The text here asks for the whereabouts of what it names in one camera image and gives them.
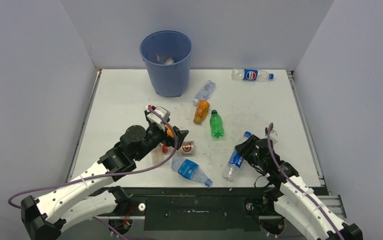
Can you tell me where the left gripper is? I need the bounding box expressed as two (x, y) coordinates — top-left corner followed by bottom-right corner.
(133, 117), (188, 162)

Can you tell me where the Pepsi bottle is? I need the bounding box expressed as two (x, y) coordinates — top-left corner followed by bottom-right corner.
(221, 131), (252, 182)
(231, 68), (274, 82)

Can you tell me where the crushed blue-label water bottle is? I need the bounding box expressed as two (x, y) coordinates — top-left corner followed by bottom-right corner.
(171, 156), (213, 187)

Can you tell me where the green plastic bottle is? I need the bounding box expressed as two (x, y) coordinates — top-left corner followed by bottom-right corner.
(209, 109), (225, 139)

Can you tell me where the wide clear plastic jar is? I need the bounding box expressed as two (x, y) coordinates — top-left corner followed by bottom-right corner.
(155, 55), (175, 65)

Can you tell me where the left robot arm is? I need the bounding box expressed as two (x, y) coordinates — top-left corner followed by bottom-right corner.
(20, 123), (189, 240)

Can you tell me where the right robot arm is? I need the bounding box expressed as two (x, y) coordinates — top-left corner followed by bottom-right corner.
(234, 131), (363, 240)

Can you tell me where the blue plastic bin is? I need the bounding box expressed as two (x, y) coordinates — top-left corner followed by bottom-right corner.
(139, 30), (193, 98)

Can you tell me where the plain orange juice bottle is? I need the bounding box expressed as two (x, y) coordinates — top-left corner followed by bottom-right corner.
(165, 125), (174, 138)

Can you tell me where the clear bottle red round logo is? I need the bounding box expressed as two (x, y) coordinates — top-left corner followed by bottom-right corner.
(161, 141), (196, 156)

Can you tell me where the cloudy bottle green cap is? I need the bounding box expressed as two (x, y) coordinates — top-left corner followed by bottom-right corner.
(151, 148), (165, 166)

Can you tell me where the orange pineapple-label juice bottle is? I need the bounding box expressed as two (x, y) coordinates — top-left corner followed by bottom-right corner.
(193, 100), (210, 125)

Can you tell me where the small clear water bottle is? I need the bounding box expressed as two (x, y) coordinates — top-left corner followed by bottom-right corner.
(192, 80), (217, 106)

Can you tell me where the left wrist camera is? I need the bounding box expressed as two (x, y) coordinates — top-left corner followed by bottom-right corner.
(144, 105), (171, 131)

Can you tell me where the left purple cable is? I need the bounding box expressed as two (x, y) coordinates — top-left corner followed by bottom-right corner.
(7, 105), (180, 240)

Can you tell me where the purple cable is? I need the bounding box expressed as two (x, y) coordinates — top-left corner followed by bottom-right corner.
(266, 122), (346, 240)
(7, 105), (180, 240)

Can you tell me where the aluminium rail frame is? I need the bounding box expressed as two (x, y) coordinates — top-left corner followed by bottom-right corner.
(47, 68), (348, 240)

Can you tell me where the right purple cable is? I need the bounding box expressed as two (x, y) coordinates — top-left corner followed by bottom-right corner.
(266, 122), (346, 240)

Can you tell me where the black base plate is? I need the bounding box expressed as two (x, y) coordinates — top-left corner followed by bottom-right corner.
(99, 187), (283, 231)

